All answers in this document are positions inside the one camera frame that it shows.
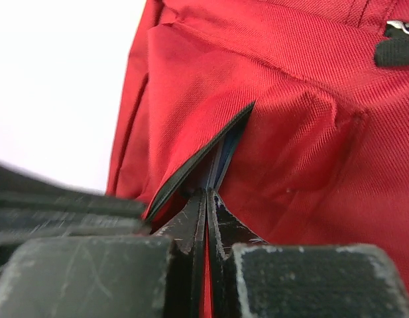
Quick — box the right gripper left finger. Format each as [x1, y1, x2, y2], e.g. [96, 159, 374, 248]
[0, 192, 206, 317]

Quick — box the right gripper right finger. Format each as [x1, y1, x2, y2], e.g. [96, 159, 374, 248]
[207, 190, 409, 317]

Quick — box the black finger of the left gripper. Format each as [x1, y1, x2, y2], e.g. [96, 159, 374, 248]
[0, 165, 148, 254]

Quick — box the blue wallet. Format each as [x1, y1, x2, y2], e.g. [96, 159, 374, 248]
[200, 129, 242, 190]

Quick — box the red student backpack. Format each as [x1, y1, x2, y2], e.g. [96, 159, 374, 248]
[107, 1, 409, 317]

